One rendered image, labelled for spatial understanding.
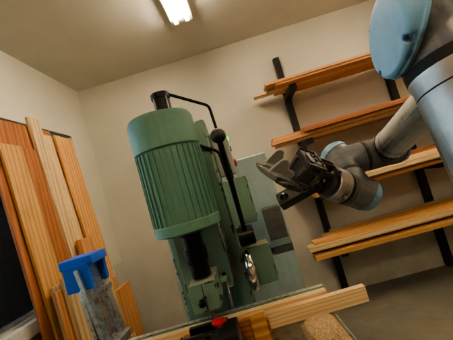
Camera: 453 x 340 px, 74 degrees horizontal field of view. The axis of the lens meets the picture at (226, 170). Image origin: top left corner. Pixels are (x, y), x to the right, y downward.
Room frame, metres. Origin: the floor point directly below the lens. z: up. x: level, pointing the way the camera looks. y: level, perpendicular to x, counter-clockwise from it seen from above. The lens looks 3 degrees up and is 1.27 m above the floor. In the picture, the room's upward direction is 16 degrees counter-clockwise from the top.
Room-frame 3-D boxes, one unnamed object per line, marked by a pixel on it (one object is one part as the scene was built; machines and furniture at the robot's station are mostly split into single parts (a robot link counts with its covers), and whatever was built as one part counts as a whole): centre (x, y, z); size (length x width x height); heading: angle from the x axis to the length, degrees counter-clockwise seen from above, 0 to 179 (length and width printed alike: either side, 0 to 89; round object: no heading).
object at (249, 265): (0.93, 0.01, 1.02); 0.12 x 0.03 x 0.12; 0
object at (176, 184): (0.80, 0.14, 1.35); 0.18 x 0.18 x 0.31
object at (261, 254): (0.99, -0.02, 1.02); 0.09 x 0.07 x 0.12; 90
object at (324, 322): (0.72, -0.11, 0.91); 0.12 x 0.09 x 0.03; 0
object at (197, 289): (0.82, 0.14, 1.03); 0.14 x 0.07 x 0.09; 0
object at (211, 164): (1.09, 0.14, 1.16); 0.22 x 0.22 x 0.72; 0
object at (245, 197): (1.02, -0.01, 1.23); 0.09 x 0.08 x 0.15; 0
